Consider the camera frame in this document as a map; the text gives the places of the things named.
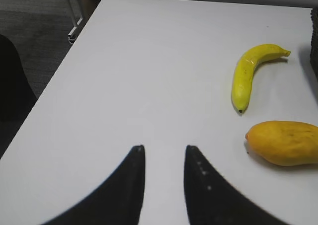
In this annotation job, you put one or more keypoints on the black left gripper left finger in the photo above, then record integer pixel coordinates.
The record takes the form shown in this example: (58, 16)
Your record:
(117, 201)

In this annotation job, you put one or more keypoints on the yellow banana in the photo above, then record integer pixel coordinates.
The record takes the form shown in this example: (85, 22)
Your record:
(246, 68)

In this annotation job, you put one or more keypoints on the black chair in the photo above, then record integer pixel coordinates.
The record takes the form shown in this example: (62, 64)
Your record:
(16, 95)

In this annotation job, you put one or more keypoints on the black woven basket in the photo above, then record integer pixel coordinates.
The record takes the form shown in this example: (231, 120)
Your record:
(314, 41)

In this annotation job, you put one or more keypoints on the orange yellow mango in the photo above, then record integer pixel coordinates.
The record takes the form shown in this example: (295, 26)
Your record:
(284, 143)

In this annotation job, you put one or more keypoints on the white metal table leg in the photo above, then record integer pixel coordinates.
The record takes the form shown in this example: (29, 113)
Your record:
(78, 22)

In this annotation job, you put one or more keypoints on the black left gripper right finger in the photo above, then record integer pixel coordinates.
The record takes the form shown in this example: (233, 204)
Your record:
(211, 200)

